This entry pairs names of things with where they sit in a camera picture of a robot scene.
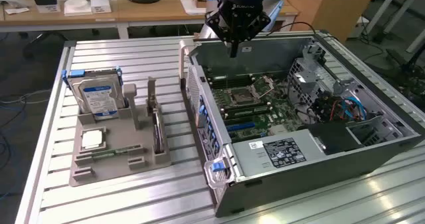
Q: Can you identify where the grey power supply unit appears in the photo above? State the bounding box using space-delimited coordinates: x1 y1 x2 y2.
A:
230 129 327 179

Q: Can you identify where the red wire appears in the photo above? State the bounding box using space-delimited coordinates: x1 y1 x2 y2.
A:
331 99 342 121

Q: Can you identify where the green motherboard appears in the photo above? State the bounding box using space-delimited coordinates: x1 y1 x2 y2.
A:
202 67 299 144

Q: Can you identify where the open grey PC case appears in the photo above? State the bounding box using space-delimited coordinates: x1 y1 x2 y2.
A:
178 29 420 219

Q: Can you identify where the white paper tag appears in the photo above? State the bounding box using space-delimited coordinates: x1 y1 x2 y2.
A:
3 7 29 15

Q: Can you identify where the green RAM stick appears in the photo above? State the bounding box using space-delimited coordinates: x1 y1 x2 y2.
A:
223 106 270 117
90 145 139 159

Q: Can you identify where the white desk frame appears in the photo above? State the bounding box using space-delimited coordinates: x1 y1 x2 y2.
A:
363 0 425 53

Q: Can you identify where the white floor box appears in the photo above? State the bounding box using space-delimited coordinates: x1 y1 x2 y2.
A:
357 16 371 38

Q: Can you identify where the grey parts rack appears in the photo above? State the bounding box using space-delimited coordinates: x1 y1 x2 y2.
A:
67 83 173 187

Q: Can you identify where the blue expansion slot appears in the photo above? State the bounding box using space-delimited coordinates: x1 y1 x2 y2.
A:
226 122 255 133

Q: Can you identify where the hard disk with blue rails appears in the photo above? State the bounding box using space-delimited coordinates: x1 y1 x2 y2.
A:
61 68 123 121

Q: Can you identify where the metal disk bay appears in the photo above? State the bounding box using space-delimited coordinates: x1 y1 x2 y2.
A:
345 114 404 147
285 57 335 105

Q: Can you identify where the wooden cabinet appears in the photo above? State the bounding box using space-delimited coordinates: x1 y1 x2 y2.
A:
279 0 381 42

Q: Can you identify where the plain white box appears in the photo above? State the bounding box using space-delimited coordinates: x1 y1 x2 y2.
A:
89 0 110 14

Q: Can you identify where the blue wire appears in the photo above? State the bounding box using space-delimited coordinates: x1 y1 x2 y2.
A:
343 98 367 121

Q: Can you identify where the white box with black label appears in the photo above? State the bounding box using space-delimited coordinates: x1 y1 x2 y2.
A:
31 0 61 13

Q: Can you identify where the white box with tape roll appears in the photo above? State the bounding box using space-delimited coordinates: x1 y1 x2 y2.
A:
62 0 91 17

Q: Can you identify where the graphics card with metal bracket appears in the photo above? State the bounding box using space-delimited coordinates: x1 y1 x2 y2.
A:
145 76 166 157

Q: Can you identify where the blue case latch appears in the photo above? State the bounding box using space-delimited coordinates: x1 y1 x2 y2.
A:
210 160 226 173

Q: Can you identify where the wooden desk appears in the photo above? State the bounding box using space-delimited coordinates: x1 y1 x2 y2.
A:
0 0 299 33

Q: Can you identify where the CPU socket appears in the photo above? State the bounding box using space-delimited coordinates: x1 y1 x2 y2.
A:
226 86 254 106

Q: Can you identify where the metal socket cover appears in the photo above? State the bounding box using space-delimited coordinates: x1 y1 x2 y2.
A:
250 75 275 97

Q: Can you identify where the silver CPU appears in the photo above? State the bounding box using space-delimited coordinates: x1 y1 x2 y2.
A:
81 131 106 150

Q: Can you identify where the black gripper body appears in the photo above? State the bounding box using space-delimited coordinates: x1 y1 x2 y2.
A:
217 0 266 44

